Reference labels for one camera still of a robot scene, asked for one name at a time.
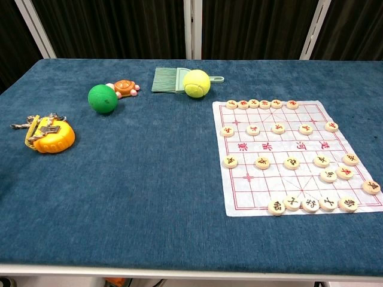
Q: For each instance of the green rubber ball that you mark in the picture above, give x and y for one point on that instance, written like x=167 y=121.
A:
x=102 y=99

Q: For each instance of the blue felt table cloth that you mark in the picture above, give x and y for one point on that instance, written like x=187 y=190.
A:
x=149 y=179

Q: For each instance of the dark pleated curtain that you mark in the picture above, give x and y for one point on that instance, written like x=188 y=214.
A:
x=119 y=27

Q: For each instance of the white paper xiangqi board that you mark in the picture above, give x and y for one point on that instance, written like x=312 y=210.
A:
x=278 y=185

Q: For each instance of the black-marked wooden chess piece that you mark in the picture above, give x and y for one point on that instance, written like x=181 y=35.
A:
x=276 y=207
x=328 y=204
x=291 y=202
x=291 y=163
x=350 y=159
x=230 y=161
x=310 y=204
x=371 y=187
x=262 y=163
x=328 y=175
x=321 y=161
x=348 y=204

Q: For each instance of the yellow tennis ball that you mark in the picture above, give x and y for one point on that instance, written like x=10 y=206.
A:
x=196 y=83

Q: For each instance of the mint green hand brush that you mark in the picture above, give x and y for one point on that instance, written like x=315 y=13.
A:
x=167 y=80

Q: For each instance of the white table edge rail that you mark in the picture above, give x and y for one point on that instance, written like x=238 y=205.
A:
x=179 y=270

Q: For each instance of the white metal frame post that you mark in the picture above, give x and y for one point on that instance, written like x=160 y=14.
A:
x=193 y=28
x=35 y=28
x=314 y=28

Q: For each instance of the orange turtle toy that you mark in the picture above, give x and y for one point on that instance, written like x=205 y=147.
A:
x=125 y=87

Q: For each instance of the red-marked wooden chess piece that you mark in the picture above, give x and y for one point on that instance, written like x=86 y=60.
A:
x=279 y=128
x=345 y=172
x=292 y=104
x=305 y=129
x=253 y=129
x=264 y=104
x=254 y=103
x=331 y=126
x=231 y=104
x=276 y=103
x=243 y=104
x=227 y=131

